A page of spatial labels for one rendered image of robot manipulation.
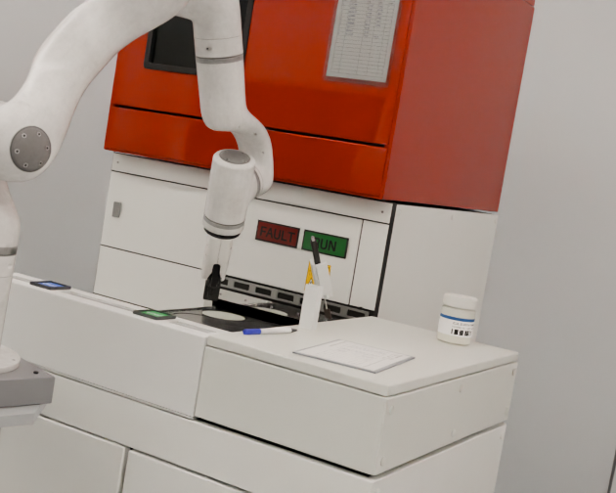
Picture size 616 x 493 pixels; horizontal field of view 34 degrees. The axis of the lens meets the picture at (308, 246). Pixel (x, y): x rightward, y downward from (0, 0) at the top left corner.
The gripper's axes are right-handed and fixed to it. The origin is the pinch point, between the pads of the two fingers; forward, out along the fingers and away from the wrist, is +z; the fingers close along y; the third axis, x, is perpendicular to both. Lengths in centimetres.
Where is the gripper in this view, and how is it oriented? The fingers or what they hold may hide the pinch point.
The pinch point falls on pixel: (211, 291)
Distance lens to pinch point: 212.4
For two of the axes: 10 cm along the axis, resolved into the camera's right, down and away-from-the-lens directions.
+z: -1.9, 8.5, 5.0
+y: 0.2, 5.1, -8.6
